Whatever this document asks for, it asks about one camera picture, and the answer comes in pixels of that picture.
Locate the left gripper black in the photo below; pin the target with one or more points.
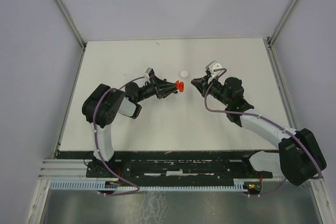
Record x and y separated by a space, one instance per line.
165 85

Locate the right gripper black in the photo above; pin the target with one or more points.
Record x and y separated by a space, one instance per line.
201 84

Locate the orange charging case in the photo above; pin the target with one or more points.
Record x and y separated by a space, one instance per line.
179 86

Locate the white charging case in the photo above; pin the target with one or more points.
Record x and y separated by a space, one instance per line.
184 74

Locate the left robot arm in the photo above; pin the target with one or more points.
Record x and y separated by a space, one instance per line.
102 106

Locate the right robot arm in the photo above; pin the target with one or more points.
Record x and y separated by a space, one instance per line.
300 156

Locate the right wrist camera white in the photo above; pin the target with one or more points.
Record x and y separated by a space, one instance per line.
213 70

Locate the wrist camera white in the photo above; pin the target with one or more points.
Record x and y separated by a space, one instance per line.
149 73
213 70

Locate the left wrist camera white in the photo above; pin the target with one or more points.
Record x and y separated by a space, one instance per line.
149 73

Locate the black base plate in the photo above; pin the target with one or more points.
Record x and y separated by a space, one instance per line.
188 181

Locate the right aluminium frame post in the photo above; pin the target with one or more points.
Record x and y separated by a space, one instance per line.
289 10

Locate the aluminium frame post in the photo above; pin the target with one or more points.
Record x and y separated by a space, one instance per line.
289 10
70 22

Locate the aluminium front rail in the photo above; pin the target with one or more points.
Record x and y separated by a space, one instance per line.
63 169

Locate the left aluminium frame post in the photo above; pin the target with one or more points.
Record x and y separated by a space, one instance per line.
70 22

